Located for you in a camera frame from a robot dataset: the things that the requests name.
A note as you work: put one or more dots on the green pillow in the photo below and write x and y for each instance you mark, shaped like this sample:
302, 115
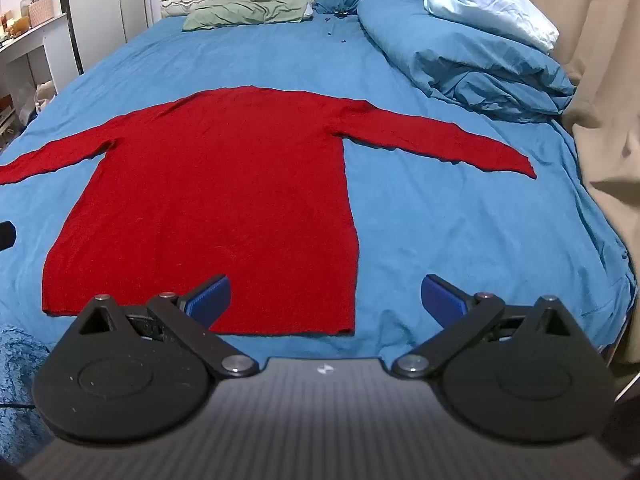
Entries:
240, 11

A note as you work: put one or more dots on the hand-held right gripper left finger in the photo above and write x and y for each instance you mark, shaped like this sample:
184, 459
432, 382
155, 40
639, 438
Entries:
211, 296

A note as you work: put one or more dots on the blue duvet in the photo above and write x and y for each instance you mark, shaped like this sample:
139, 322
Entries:
480, 65

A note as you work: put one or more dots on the red sweater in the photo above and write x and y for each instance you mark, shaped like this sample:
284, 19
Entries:
210, 200

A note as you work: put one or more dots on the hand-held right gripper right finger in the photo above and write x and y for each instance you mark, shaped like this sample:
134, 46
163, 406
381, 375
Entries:
440, 296

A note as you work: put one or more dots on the beige curtain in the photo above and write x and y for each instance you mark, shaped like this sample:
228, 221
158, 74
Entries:
610, 85

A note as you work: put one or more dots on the blue bed sheet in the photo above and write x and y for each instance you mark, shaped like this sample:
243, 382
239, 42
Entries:
450, 220

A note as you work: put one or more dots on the orange item on desk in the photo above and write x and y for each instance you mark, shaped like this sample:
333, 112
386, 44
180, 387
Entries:
21, 25

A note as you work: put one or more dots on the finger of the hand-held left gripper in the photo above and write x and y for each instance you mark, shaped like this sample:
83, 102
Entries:
6, 235

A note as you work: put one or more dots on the white desk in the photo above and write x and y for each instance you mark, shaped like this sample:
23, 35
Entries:
30, 42

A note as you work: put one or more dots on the white bag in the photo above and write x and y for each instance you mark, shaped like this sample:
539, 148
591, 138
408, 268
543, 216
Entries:
44, 95

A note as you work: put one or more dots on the wicker basket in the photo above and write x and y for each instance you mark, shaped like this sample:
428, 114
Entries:
41, 10

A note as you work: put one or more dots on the light blue blanket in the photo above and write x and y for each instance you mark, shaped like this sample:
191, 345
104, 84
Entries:
495, 5

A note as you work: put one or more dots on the fuzzy blue blanket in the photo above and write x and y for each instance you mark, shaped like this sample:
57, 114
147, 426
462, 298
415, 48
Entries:
20, 375

